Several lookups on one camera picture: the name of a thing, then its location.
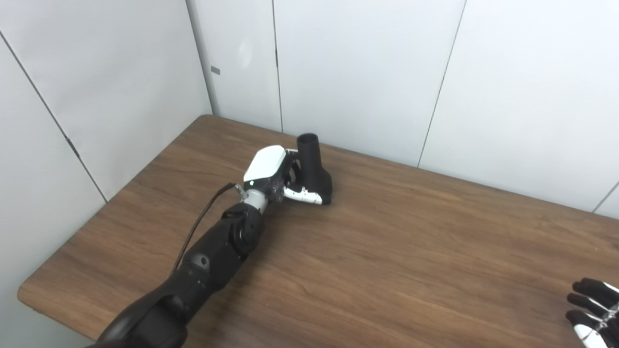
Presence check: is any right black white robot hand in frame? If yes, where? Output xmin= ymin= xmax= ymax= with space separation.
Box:
xmin=566 ymin=278 xmax=619 ymax=348

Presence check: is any black flared nozzle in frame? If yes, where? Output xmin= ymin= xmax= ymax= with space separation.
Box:
xmin=296 ymin=133 xmax=333 ymax=205

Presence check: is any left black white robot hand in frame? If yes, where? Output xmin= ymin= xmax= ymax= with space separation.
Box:
xmin=243 ymin=145 xmax=324 ymax=205

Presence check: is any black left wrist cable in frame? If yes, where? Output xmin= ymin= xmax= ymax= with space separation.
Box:
xmin=171 ymin=182 xmax=245 ymax=277

